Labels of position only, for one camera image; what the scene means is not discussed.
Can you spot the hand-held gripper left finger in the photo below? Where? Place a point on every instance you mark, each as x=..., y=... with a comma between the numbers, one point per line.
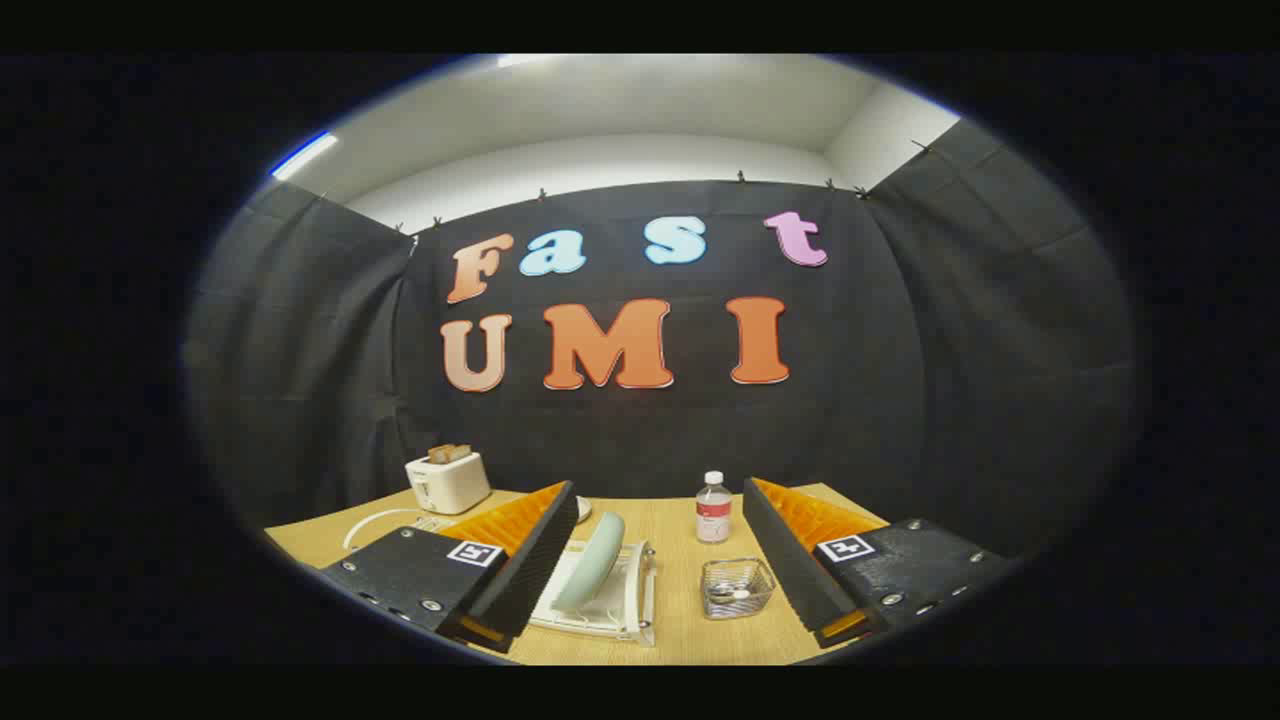
x=540, y=545

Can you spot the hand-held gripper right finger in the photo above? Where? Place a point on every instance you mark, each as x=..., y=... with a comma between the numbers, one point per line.
x=785, y=560

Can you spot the mint green plate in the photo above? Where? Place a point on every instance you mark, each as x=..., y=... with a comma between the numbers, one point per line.
x=590, y=565

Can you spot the white dish rack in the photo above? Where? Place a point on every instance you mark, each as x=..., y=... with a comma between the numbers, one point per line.
x=622, y=600

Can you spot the small plate with red food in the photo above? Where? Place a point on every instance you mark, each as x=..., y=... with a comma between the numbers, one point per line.
x=584, y=510

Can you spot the clear bottle with red label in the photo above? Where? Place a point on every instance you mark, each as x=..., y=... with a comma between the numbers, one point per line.
x=713, y=510

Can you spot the white toaster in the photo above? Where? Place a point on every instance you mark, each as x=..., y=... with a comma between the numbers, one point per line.
x=448, y=485

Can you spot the black backdrop cloth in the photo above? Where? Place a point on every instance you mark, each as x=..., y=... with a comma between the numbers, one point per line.
x=650, y=440

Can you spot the ceiling light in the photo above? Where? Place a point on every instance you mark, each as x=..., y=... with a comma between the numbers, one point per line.
x=304, y=155

